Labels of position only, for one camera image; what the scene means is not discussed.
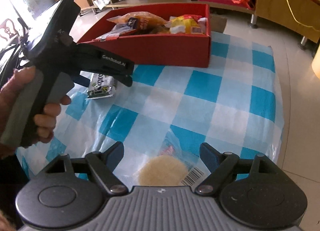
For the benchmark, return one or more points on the green white snack bar packet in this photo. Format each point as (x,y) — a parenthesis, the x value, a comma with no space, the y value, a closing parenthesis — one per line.
(101,86)

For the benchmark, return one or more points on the blue white checkered tablecloth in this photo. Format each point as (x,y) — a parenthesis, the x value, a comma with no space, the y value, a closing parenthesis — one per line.
(235,105)

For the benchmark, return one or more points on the red white snack packet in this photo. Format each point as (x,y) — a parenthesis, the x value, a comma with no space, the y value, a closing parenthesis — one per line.
(114,34)

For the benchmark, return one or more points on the brown floor mat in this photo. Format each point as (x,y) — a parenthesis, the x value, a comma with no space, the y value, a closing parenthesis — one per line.
(217,23)

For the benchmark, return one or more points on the orange noodle snack bag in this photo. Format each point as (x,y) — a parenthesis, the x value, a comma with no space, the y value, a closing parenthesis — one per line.
(140,21)

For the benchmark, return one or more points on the red cardboard box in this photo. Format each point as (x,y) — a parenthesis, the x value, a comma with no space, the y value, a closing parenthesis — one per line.
(184,50)

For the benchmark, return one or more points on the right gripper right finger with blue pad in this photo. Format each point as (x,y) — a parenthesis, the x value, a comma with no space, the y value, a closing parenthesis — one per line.
(210,157)

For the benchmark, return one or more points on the clear rice cracker packet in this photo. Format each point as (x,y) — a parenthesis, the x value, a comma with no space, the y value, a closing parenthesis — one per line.
(171,166)

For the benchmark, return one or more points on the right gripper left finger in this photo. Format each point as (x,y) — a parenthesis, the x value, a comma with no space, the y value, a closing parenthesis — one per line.
(113,155)

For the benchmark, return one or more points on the yellow waste bin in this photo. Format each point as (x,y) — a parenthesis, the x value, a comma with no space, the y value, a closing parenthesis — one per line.
(316,63)

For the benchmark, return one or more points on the red yellow snack packet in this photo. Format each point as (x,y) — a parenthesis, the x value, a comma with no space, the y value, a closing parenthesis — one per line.
(187,24)

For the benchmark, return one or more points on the left hand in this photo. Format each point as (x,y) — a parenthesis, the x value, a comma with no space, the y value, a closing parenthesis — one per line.
(26,117)

